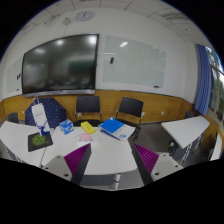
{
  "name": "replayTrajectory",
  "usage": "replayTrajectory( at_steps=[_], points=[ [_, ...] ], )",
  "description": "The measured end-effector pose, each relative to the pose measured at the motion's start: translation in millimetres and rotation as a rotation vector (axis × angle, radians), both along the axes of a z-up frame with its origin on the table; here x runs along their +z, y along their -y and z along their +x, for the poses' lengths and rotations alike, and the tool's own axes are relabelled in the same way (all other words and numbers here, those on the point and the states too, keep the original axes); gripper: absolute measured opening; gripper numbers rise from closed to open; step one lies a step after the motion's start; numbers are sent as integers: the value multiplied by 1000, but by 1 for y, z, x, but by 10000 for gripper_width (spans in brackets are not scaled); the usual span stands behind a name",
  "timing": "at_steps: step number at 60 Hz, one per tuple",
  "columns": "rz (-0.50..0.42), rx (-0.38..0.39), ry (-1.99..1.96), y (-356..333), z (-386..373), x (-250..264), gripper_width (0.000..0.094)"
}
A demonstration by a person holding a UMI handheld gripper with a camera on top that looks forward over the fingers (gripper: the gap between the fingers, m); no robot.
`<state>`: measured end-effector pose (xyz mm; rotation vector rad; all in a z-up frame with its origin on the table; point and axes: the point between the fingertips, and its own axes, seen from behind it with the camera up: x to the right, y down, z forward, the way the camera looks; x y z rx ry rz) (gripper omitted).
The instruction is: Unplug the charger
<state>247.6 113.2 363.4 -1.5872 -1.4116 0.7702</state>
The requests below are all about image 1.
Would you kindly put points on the glass whiteboard on wall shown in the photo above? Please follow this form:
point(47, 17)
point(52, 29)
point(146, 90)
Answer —
point(132, 62)

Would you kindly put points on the yellow box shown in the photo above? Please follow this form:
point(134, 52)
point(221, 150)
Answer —
point(87, 127)

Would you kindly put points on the black chair right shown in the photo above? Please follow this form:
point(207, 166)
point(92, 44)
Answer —
point(132, 107)

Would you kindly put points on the round white wall clock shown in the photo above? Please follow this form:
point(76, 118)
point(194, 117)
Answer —
point(84, 15)

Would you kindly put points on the navy dotted chair cover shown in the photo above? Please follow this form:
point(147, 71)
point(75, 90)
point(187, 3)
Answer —
point(55, 112)

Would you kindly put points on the small whiteboard far left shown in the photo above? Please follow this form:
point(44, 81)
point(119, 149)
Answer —
point(14, 76)

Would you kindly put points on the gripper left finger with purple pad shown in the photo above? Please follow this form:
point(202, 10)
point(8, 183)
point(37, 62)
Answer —
point(72, 166)

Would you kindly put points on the blue tissue box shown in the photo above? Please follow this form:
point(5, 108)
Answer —
point(66, 126)

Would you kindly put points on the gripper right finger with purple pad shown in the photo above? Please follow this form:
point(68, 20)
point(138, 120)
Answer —
point(153, 166)

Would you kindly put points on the black chair left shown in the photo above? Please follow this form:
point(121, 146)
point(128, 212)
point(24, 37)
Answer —
point(89, 104)

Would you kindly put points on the blue window curtain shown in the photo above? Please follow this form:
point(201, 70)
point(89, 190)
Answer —
point(205, 82)

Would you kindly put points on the blue book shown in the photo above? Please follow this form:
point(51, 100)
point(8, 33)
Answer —
point(111, 125)

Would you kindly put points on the black chair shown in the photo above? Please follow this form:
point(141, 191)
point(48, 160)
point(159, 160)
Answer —
point(132, 107)
point(89, 104)

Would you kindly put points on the black mat with green cable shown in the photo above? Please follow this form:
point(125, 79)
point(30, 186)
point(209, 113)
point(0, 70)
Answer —
point(36, 141)

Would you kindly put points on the white side table right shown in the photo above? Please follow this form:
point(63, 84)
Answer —
point(187, 130)

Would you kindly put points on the pink sticky note pad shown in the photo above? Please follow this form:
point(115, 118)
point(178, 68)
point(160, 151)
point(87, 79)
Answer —
point(85, 137)

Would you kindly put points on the large black wall display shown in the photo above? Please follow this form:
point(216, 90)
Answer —
point(61, 66)

